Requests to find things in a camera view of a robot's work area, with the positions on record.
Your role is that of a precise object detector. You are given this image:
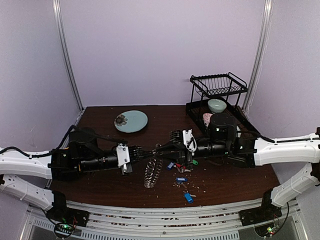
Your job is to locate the pile of tagged keys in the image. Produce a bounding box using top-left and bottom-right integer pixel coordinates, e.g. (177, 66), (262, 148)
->
(166, 159), (199, 173)

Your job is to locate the silver chain of keyrings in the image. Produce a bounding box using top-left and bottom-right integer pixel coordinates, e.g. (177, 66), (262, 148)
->
(144, 143), (165, 189)

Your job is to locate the blue tagged key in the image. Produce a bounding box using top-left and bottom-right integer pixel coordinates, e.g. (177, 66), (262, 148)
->
(183, 191), (197, 204)
(175, 177), (188, 189)

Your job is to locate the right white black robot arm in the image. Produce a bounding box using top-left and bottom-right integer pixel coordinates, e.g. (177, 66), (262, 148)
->
(154, 113), (320, 223)

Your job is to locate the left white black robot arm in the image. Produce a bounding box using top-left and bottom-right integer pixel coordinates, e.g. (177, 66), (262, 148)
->
(0, 125), (153, 222)

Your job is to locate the teal flower plate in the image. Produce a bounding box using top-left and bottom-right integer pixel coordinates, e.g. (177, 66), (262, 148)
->
(114, 110), (148, 133)

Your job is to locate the pink patterned bowl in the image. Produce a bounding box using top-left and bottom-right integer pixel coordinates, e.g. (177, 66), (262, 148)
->
(202, 113), (213, 128)

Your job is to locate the light green bowl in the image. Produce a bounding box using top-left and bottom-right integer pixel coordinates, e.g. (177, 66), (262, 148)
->
(207, 99), (227, 114)

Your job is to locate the left green led board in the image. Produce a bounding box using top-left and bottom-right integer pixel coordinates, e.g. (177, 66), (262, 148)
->
(53, 222), (75, 236)

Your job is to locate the green led board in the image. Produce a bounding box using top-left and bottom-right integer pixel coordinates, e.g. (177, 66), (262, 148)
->
(53, 222), (75, 236)
(254, 223), (280, 239)

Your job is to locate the right green led board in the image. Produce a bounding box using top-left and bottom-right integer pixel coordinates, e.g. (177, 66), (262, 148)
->
(254, 223), (280, 239)

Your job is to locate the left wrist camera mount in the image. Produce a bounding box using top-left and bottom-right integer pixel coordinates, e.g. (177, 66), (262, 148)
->
(116, 144), (130, 168)

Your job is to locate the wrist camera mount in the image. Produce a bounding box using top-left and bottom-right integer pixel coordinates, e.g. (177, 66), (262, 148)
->
(116, 144), (130, 168)
(182, 129), (198, 153)

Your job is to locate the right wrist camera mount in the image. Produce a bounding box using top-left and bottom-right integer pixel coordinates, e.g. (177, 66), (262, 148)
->
(182, 129), (198, 153)

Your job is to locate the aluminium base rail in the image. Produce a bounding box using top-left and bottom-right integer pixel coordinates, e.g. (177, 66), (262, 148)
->
(19, 197), (308, 240)

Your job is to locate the black wire dish rack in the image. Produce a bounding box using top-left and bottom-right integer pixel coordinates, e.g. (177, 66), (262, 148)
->
(185, 71), (261, 137)

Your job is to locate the right black cable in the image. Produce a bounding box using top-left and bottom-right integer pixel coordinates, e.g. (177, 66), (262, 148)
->
(254, 132), (320, 145)

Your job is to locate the right aluminium frame post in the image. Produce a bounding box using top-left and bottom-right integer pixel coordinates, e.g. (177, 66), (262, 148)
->
(242, 0), (274, 115)

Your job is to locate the aluminium frame post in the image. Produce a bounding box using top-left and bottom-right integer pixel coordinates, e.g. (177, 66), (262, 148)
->
(52, 0), (85, 112)
(242, 0), (274, 115)

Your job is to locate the left aluminium frame post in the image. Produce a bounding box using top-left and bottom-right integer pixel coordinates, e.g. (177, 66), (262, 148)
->
(52, 0), (85, 112)

